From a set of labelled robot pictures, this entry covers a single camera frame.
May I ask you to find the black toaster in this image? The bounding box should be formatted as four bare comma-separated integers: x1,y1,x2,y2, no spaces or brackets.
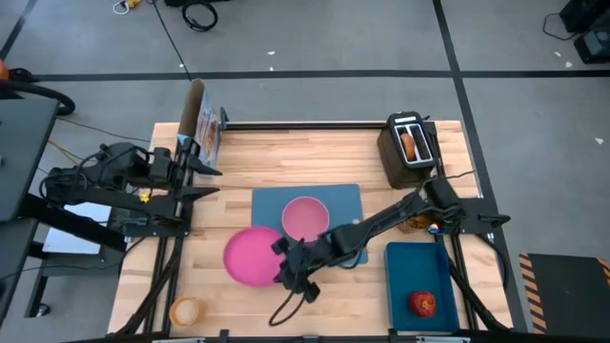
377,111,438,190

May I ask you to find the thin black floor cable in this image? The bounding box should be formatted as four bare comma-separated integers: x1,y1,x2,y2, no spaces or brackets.
151,0,193,81

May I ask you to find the white and yellow plug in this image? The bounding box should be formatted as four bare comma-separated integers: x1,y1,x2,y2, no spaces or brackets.
112,0,144,15

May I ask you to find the black equipment with cable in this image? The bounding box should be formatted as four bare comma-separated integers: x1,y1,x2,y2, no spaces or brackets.
542,0,610,66

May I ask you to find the coiled black cable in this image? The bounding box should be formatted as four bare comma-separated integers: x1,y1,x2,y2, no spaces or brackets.
181,1,219,33

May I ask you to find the black equipment box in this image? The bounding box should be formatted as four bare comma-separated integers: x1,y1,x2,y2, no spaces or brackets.
164,0,230,7

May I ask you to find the red apple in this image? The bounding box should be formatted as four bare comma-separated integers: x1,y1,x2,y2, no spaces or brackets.
408,291,437,319

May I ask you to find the white board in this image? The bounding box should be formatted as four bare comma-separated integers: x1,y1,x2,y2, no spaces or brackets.
42,202,113,256

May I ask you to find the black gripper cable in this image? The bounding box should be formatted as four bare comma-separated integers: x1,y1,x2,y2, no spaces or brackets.
268,280,311,328

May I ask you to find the amber glass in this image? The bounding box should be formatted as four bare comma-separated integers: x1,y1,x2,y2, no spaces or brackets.
397,216,431,235

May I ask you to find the black aluminium table frame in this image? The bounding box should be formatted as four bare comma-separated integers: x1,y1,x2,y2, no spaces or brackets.
112,119,514,343

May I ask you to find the pink plate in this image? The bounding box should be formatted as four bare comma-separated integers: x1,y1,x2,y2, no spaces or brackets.
222,226,288,289

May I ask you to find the light blue cereal box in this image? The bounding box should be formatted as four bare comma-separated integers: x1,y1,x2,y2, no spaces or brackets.
177,78,223,178

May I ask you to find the blue plastic tray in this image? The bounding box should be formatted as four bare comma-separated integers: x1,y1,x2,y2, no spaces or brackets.
384,241,461,333

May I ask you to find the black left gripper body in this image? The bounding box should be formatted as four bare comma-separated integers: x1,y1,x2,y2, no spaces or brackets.
150,137,194,216

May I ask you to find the orange cup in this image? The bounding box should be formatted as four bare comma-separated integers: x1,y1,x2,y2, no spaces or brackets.
170,296,202,329

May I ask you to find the thick black hose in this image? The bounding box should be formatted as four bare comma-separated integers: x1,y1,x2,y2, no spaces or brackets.
0,69,76,117

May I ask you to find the black side table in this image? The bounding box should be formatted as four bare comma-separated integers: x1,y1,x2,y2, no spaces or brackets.
0,97,128,330

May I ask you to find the yellow floor cable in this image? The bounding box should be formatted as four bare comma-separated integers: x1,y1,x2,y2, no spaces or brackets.
47,139,96,167

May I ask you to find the hazard striped black platform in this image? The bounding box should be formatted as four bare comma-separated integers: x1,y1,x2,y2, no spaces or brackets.
518,252,610,337

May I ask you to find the brown bagel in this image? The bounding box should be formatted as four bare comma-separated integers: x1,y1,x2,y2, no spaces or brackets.
399,132,418,163

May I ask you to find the pink bowl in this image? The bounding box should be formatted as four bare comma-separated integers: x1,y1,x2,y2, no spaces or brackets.
280,196,331,243

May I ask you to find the blue placemat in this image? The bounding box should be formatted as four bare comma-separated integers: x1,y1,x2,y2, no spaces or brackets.
251,184,369,266

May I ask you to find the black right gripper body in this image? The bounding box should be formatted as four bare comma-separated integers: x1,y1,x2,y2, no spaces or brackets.
270,227,355,305

